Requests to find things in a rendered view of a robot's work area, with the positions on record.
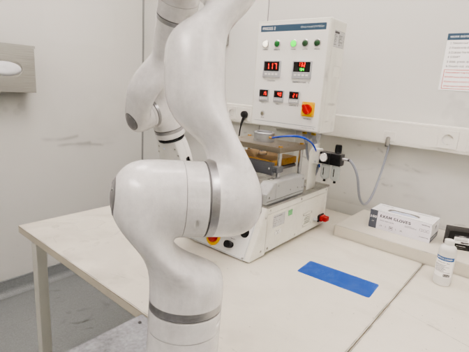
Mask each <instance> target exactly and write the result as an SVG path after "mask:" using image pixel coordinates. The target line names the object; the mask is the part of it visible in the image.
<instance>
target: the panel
mask: <svg viewBox="0 0 469 352"><path fill-rule="evenodd" d="M255 226H256V224H255V225H254V227H252V229H250V230H249V231H248V235H247V236H246V237H243V236H241V235H235V236H230V237H218V238H217V240H216V241H215V242H210V241H209V240H208V237H190V238H191V239H192V240H195V241H197V242H200V243H202V244H205V245H207V246H209V247H212V248H214V249H217V250H219V251H222V252H223V253H225V254H228V255H231V256H233V257H235V258H238V259H240V260H242V261H244V259H245V257H246V253H247V251H248V247H249V244H250V242H251V238H252V236H253V232H254V230H255ZM225 240H229V241H231V242H233V244H234V246H233V247H232V248H227V247H224V246H223V243H224V241H225Z"/></svg>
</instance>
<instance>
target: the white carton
mask: <svg viewBox="0 0 469 352"><path fill-rule="evenodd" d="M439 224H440V217H435V216H432V215H428V214H423V213H420V212H415V211H412V210H407V209H403V208H400V207H394V206H391V205H386V204H383V203H380V204H379V205H377V206H375V207H373V208H372V209H371V213H370V217H369V222H368V226H370V227H373V228H377V229H380V230H385V231H387V232H391V233H395V234H397V235H402V236H404V237H409V238H412V239H414V240H419V241H422V242H426V243H430V242H431V241H432V240H433V239H434V238H435V237H436V236H437V234H438V228H439Z"/></svg>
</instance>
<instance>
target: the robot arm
mask: <svg viewBox="0 0 469 352"><path fill-rule="evenodd" d="M200 1H201V2H202V3H203V4H204V7H203V8H202V9H200V10H199V11H198V8H199V4H200ZM254 2H255V0H157V7H156V21H155V29H154V44H153V50H152V52H151V54H150V55H149V57H148V58H147V59H146V60H145V61H144V62H143V63H142V65H141V66H140V67H139V68H138V69H137V70H136V72H135V74H134V75H133V77H132V78H131V81H130V83H129V86H128V89H127V93H126V105H125V116H126V122H127V124H128V126H129V127H130V128H131V129H132V130H133V131H135V132H143V131H147V130H149V129H151V128H154V133H155V135H156V139H157V145H158V153H159V156H160V159H146V160H139V161H134V162H132V163H129V164H128V165H126V166H124V167H123V168H122V169H121V170H120V171H119V172H118V173H117V175H116V177H115V178H114V179H113V180H112V186H111V189H110V208H111V214H112V216H113V218H114V221H115V223H116V224H117V226H118V228H119V230H120V231H121V232H122V233H123V235H124V236H125V238H126V239H127V240H128V241H129V242H130V243H131V244H132V245H133V247H134V248H135V249H136V250H137V252H138V253H139V254H140V255H141V257H142V259H143V261H144V263H145V265H146V266H147V270H148V274H149V309H148V323H147V350H146V352H218V341H219V332H220V324H221V308H222V300H223V275H222V272H221V270H220V268H219V267H218V266H217V265H216V264H215V263H213V262H212V261H210V260H208V259H206V258H203V257H201V256H199V255H196V254H193V253H191V252H189V251H187V250H185V249H182V248H181V247H179V246H178V245H177V244H175V242H174V240H175V239H176V238H178V237H230V236H235V235H241V234H243V233H245V232H247V231H249V230H250V229H252V227H254V225H255V224H256V223H257V221H258V219H259V218H260V214H261V213H262V199H263V196H262V190H261V187H260V183H259V180H258V176H257V174H256V172H255V169H254V167H253V165H252V163H251V161H250V159H249V157H248V155H247V153H246V152H245V150H244V148H243V146H242V144H241V143H240V141H239V139H238V137H237V134H236V133H235V130H234V127H233V125H232V122H231V120H230V116H229V112H228V107H227V102H226V94H225V50H226V43H227V39H228V34H229V33H230V30H231V29H232V28H233V26H234V25H235V24H236V23H237V22H238V21H239V20H240V19H241V18H242V17H243V16H244V15H245V14H246V12H247V11H248V10H249V9H250V8H251V6H252V5H253V4H254ZM185 130H186V131H187V132H189V133H190V134H191V135H192V136H193V137H194V138H195V139H196V140H197V141H198V142H199V143H200V144H201V145H202V146H203V148H204V150H205V153H206V156H207V160H206V161H194V160H193V157H192V154H191V151H190V148H189V146H188V143H187V140H186V138H185V137H184V133H185Z"/></svg>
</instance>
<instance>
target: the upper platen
mask: <svg viewBox="0 0 469 352"><path fill-rule="evenodd" d="M245 152H246V153H247V155H248V157H249V158H253V159H259V160H263V161H269V162H273V163H275V164H274V166H277V158H278V153H273V152H267V151H263V150H259V149H245ZM296 159H297V157H296V156H293V155H289V154H282V161H281V165H282V166H283V169H285V168H290V167H294V166H296Z"/></svg>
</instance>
